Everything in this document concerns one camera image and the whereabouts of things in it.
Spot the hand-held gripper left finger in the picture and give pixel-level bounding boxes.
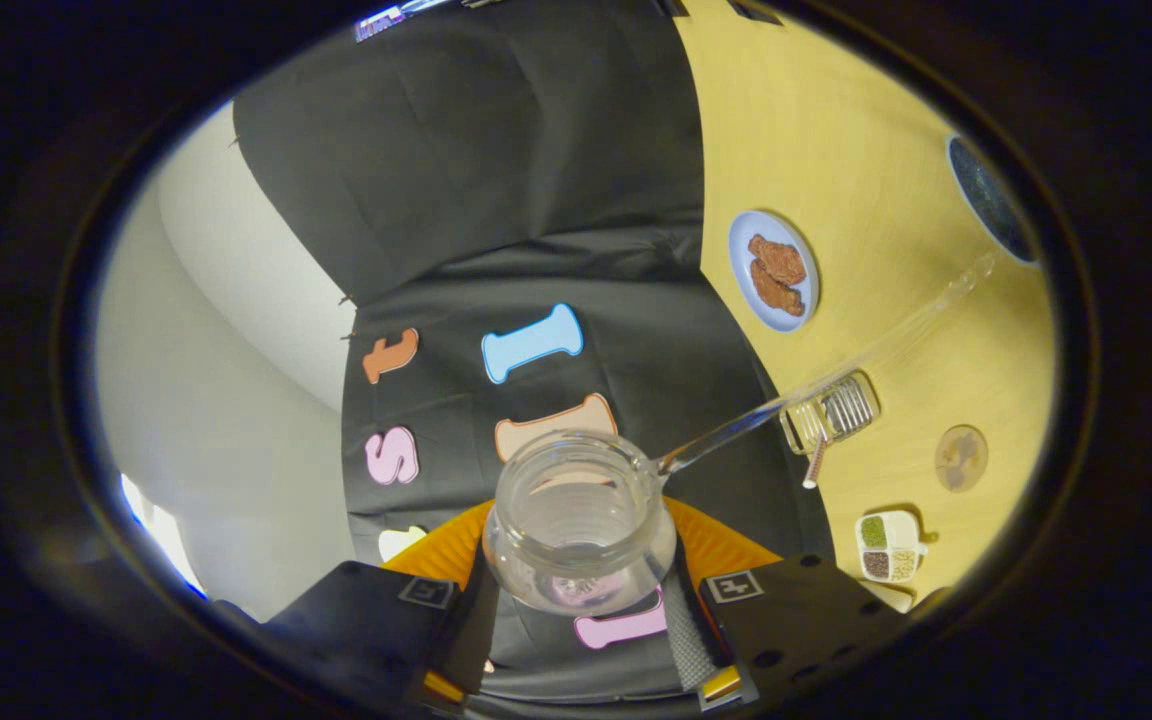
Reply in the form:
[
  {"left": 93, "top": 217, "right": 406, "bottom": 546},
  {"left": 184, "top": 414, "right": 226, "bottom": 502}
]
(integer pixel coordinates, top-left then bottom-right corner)
[{"left": 261, "top": 500, "right": 502, "bottom": 713}]

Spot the clear ribbed glass cup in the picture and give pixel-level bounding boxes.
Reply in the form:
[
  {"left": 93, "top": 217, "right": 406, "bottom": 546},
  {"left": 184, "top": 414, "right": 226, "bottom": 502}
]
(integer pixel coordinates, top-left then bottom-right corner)
[{"left": 779, "top": 372, "right": 880, "bottom": 456}]

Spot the bright ceiling light panel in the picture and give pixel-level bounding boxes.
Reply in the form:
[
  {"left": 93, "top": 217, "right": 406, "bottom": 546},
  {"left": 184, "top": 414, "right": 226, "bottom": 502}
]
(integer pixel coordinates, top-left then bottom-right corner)
[{"left": 119, "top": 472, "right": 207, "bottom": 601}]

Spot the dark blue speckled bowl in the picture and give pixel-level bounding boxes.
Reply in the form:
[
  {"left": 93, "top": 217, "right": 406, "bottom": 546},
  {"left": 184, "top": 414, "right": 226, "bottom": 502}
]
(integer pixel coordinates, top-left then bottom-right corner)
[{"left": 946, "top": 135, "right": 1037, "bottom": 264}]

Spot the white divided bean dish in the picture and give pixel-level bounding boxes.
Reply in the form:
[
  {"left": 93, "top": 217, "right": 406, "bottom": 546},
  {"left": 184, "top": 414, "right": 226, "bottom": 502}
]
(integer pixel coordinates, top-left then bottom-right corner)
[{"left": 854, "top": 508, "right": 929, "bottom": 585}]

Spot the brown meat piece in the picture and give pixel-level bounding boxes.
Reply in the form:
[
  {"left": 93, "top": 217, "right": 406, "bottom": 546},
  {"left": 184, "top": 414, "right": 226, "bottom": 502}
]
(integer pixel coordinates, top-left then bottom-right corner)
[
  {"left": 748, "top": 234, "right": 807, "bottom": 286},
  {"left": 751, "top": 260, "right": 805, "bottom": 318}
]

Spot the clear glass bottle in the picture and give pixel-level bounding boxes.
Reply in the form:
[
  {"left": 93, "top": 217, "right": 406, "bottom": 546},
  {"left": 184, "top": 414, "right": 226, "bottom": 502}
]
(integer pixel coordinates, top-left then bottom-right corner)
[{"left": 483, "top": 430, "right": 679, "bottom": 616}]

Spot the light blue plate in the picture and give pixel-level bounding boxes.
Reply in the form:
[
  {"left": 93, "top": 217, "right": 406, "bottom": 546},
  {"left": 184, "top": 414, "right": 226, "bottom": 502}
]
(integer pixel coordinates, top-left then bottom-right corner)
[{"left": 728, "top": 210, "right": 821, "bottom": 333}]

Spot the light wooden table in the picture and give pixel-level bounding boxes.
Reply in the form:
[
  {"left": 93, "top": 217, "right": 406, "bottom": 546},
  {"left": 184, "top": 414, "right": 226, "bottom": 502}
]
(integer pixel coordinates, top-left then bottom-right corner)
[{"left": 674, "top": 0, "right": 1057, "bottom": 613}]

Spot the black backdrop cloth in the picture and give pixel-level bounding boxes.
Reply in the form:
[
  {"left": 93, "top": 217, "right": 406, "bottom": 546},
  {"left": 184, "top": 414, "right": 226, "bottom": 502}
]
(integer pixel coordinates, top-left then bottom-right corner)
[{"left": 233, "top": 0, "right": 837, "bottom": 701}]

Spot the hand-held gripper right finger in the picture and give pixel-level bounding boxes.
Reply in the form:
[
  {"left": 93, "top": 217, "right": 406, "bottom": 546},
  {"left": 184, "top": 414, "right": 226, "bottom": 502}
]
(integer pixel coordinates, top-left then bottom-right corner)
[{"left": 661, "top": 497, "right": 912, "bottom": 713}]

